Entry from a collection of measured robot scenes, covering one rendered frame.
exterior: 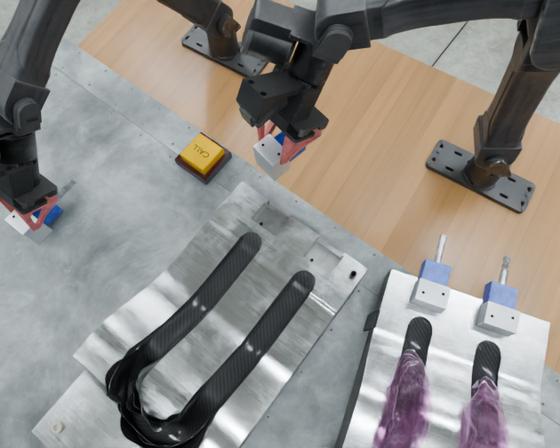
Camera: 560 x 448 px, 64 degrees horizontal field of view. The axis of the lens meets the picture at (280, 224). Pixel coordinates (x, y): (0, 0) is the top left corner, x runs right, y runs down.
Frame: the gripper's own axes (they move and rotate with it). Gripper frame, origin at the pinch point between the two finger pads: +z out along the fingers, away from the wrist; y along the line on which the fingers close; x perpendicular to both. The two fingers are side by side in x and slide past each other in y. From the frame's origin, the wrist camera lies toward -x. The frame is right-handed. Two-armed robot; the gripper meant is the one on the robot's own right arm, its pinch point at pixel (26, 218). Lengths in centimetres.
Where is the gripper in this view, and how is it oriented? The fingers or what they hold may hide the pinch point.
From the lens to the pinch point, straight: 92.3
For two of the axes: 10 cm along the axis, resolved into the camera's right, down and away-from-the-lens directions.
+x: 5.2, -4.7, 7.1
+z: -2.8, 7.0, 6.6
